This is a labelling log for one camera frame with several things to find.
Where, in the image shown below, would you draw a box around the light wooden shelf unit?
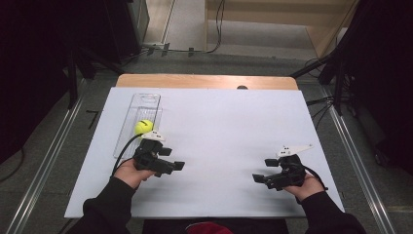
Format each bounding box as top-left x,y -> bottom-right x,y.
204,0 -> 360,59

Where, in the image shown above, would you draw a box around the hand-held gripper black cable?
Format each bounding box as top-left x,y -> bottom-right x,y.
111,134 -> 144,176
301,165 -> 329,191

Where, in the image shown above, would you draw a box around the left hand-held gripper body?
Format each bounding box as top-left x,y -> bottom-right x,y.
132,130 -> 176,178

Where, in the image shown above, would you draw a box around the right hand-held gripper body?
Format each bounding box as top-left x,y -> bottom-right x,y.
264,143 -> 315,191

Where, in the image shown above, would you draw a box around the white board sheet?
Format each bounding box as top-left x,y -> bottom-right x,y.
63,86 -> 346,219

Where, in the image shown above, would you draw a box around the right hand-held gripper black cable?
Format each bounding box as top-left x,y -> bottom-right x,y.
301,165 -> 329,191

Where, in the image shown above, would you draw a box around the dark cabinet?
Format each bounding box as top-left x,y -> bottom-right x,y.
106,0 -> 151,63

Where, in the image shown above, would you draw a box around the left hand-held gripper black cable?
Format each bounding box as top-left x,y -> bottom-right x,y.
111,134 -> 144,176

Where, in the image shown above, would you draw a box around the black floor cable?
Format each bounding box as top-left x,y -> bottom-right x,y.
0,147 -> 25,183

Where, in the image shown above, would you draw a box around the black hanging cable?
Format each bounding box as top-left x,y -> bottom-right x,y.
206,0 -> 227,55

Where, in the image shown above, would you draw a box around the clear plastic tray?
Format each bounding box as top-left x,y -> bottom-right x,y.
113,93 -> 164,160

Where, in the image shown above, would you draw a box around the person's left hand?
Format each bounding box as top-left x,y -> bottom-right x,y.
113,158 -> 157,190

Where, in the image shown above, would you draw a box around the black tripod stand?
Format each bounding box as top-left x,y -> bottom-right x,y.
290,48 -> 349,117

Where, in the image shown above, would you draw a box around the black curtain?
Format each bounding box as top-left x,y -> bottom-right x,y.
337,0 -> 413,176
0,0 -> 111,165

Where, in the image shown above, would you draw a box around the person's dark clothing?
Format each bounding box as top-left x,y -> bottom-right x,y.
142,217 -> 290,234

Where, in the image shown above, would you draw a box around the person's right hand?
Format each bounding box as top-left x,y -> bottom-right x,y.
283,173 -> 325,203

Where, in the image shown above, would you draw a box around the metal floor rail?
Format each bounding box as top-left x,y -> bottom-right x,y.
319,87 -> 397,234
5,77 -> 89,234

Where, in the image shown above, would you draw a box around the black metal stand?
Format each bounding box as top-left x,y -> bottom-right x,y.
66,45 -> 125,110

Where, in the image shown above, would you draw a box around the black floor cables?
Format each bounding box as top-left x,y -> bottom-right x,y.
306,97 -> 337,129

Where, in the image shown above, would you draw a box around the yellow tennis ball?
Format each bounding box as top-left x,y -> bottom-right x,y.
134,119 -> 155,137

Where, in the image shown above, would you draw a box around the wooden table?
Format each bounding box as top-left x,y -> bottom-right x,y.
115,73 -> 299,91

